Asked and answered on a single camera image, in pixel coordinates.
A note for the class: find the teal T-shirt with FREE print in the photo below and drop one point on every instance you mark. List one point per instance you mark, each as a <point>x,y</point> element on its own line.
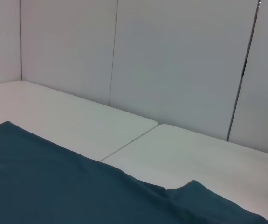
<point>66,182</point>

